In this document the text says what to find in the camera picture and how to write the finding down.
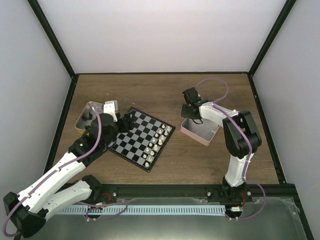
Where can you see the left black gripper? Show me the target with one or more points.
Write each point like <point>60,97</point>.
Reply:
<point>126,128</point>

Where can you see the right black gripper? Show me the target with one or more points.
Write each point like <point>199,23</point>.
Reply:
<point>184,113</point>

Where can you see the pink tin box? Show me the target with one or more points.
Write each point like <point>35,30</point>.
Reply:
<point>203,132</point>

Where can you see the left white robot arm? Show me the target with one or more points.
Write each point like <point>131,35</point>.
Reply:
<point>31,208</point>

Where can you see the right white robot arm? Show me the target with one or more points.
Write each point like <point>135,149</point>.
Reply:
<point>242,140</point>

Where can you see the black chess pieces pile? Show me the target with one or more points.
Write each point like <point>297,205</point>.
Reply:
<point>86,120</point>

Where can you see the black and white chessboard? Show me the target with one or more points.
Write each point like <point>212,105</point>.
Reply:
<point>132,145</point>

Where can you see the yellow tin box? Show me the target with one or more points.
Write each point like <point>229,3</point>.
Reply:
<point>91,110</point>

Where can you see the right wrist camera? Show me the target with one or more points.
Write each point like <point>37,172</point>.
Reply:
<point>191,96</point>

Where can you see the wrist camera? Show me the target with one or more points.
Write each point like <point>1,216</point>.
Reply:
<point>112,108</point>
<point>191,96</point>

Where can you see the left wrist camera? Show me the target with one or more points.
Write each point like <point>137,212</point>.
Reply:
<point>112,108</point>

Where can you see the light blue slotted cable duct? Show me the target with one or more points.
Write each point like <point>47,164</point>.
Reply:
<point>148,210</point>

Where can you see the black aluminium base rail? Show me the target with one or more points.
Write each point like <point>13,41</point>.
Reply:
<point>211,192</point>

